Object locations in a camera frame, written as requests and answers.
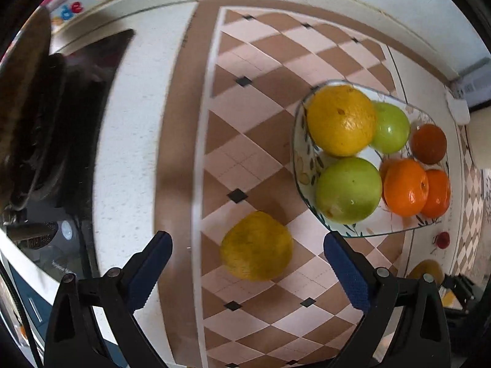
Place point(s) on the yellow orange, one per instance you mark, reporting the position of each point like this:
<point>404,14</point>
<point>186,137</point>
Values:
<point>341,120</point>

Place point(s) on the orange tangerine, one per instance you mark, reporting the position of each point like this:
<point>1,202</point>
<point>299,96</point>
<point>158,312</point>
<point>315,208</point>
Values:
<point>439,193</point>
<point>406,193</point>

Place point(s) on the black gas stove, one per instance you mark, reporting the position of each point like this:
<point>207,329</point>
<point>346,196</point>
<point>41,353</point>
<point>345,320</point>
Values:
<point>96,122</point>

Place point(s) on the yellow green citrus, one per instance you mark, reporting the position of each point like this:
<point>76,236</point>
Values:
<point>256,251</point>

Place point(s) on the red cherry tomato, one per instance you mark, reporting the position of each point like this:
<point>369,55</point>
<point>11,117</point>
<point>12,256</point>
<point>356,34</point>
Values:
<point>444,239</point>

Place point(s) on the green apple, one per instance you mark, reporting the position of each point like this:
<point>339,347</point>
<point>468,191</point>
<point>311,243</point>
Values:
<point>389,126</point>
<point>349,189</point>

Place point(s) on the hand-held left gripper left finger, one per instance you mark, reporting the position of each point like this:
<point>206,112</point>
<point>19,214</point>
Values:
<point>153,264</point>

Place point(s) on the floral oval plate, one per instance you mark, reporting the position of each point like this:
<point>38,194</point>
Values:
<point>305,165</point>

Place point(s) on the blue kitchen cabinet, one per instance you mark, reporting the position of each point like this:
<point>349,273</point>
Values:
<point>27,295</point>

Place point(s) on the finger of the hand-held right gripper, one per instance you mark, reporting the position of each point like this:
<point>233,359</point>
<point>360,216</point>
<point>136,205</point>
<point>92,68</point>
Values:
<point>462,287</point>

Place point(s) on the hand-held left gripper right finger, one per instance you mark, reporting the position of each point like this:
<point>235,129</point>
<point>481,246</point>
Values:
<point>345,268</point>

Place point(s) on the checkered brown table mat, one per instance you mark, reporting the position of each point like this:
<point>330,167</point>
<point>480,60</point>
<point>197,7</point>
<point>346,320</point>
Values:
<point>249,142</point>

